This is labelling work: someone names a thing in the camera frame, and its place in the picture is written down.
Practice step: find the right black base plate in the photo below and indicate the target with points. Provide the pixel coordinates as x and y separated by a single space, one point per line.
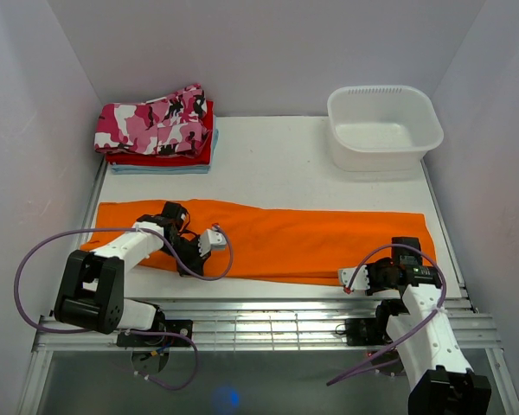
362 332

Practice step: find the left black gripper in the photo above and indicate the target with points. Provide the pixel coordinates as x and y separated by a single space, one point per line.
195 264

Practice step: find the orange trousers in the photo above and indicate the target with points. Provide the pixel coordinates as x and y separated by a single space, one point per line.
299 246

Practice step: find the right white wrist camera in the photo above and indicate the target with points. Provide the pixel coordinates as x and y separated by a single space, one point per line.
354 279

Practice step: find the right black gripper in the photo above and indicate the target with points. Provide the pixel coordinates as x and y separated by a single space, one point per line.
370 267

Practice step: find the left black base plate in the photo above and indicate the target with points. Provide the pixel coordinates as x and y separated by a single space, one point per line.
165 333

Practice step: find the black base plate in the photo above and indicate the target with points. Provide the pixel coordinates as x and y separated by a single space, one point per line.
165 333
362 332

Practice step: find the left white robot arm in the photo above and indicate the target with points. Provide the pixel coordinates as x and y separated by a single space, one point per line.
92 290

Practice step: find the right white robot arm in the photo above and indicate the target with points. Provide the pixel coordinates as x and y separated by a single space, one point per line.
441 379

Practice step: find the red folded trousers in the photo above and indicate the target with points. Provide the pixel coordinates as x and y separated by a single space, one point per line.
204 158

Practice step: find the pink camouflage folded trousers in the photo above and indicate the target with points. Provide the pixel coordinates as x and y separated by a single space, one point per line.
178 124

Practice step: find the light blue folded trousers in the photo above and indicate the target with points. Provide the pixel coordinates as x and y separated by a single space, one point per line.
129 170

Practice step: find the white plastic basin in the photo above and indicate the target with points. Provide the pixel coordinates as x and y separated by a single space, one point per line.
381 128

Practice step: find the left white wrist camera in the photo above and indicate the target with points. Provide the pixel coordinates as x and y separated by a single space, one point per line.
212 239

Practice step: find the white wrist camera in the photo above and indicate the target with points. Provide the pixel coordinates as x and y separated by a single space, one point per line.
354 279
212 239

